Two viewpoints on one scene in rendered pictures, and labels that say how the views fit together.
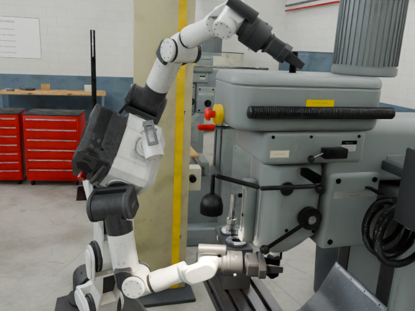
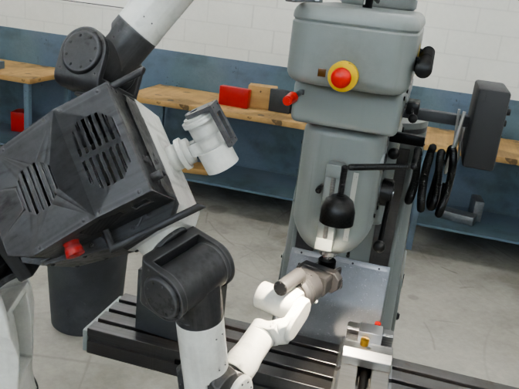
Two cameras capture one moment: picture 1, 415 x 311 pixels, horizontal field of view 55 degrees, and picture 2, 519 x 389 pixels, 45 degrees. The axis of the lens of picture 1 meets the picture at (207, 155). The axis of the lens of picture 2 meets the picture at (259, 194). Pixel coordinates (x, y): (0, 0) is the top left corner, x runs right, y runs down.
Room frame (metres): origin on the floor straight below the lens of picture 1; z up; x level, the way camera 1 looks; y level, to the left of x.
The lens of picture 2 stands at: (0.69, 1.15, 1.92)
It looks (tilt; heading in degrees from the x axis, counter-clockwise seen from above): 19 degrees down; 299
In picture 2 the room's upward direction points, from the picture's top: 7 degrees clockwise
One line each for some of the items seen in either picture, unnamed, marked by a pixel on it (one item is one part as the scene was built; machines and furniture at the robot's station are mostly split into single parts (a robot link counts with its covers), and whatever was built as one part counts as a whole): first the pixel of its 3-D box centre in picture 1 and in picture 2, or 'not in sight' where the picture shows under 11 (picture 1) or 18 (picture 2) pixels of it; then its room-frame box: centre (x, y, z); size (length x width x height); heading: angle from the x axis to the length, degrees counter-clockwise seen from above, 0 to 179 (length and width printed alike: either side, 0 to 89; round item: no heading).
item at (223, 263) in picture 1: (213, 258); (286, 293); (1.26, -0.04, 1.24); 0.11 x 0.11 x 0.11; 1
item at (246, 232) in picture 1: (247, 210); (330, 206); (1.22, -0.14, 1.44); 0.04 x 0.04 x 0.21; 16
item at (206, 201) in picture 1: (211, 202); (338, 208); (1.16, -0.02, 1.49); 0.07 x 0.07 x 0.06
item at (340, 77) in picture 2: (210, 114); (341, 77); (1.18, 0.00, 1.76); 0.04 x 0.03 x 0.04; 16
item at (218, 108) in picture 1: (217, 114); (343, 76); (1.19, -0.03, 1.76); 0.06 x 0.02 x 0.06; 16
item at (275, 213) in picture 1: (280, 200); (340, 183); (1.25, -0.25, 1.47); 0.21 x 0.19 x 0.32; 16
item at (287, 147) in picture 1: (297, 139); (354, 96); (1.26, -0.29, 1.68); 0.34 x 0.24 x 0.10; 106
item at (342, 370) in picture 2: not in sight; (365, 361); (1.11, -0.26, 1.02); 0.35 x 0.15 x 0.11; 108
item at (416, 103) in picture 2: (325, 154); (410, 110); (1.14, -0.35, 1.66); 0.12 x 0.04 x 0.04; 106
